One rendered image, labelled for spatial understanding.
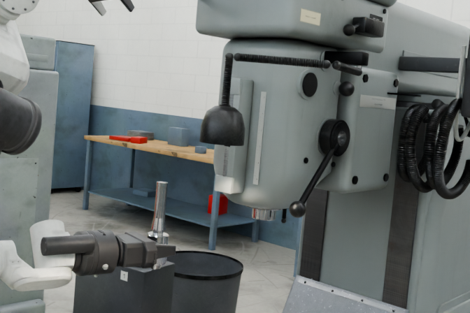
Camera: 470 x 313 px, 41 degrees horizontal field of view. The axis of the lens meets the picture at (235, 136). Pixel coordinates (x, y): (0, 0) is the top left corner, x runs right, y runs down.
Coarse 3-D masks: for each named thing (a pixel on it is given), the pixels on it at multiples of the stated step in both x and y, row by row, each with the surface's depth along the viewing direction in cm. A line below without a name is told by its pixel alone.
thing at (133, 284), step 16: (112, 272) 150; (128, 272) 147; (144, 272) 145; (160, 272) 150; (80, 288) 156; (96, 288) 153; (112, 288) 150; (128, 288) 147; (144, 288) 145; (160, 288) 151; (80, 304) 156; (96, 304) 153; (112, 304) 150; (128, 304) 148; (144, 304) 146; (160, 304) 152
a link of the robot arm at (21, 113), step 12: (0, 96) 95; (12, 96) 98; (0, 108) 95; (12, 108) 97; (24, 108) 99; (0, 120) 95; (12, 120) 96; (24, 120) 98; (0, 132) 96; (12, 132) 97; (24, 132) 99; (0, 144) 98; (12, 144) 99
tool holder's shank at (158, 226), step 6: (162, 186) 132; (156, 192) 133; (162, 192) 132; (156, 198) 133; (162, 198) 132; (156, 204) 133; (162, 204) 132; (156, 210) 133; (162, 210) 133; (156, 216) 133; (162, 216) 133; (156, 222) 132; (162, 222) 133; (156, 228) 132; (162, 228) 133; (156, 234) 133; (162, 234) 134
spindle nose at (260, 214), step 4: (252, 208) 124; (252, 212) 124; (256, 212) 123; (260, 212) 122; (264, 212) 122; (268, 212) 122; (272, 212) 122; (252, 216) 123; (256, 216) 123; (260, 216) 122; (264, 216) 122; (268, 216) 122; (272, 216) 123; (264, 220) 122; (268, 220) 122; (272, 220) 123
